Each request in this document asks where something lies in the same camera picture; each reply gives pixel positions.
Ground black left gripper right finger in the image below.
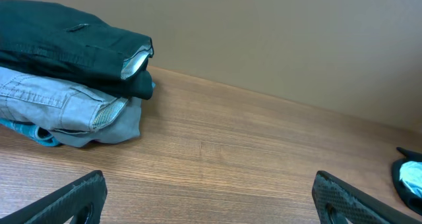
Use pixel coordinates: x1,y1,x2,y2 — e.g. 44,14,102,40
312,171,421,224

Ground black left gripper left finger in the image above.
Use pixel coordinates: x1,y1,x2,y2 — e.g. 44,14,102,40
1,170,107,224

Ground light blue t-shirt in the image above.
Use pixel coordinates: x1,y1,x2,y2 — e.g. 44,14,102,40
399,161,422,198

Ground black t-shirt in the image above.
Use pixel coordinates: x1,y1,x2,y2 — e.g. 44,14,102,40
391,147,421,215

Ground folded grey jeans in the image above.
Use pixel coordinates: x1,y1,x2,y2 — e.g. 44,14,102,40
0,67,143,149

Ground folded blue garment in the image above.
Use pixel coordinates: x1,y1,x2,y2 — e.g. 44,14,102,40
0,81,156,148

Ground folded dark green trousers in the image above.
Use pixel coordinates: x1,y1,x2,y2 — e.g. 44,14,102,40
1,0,154,99

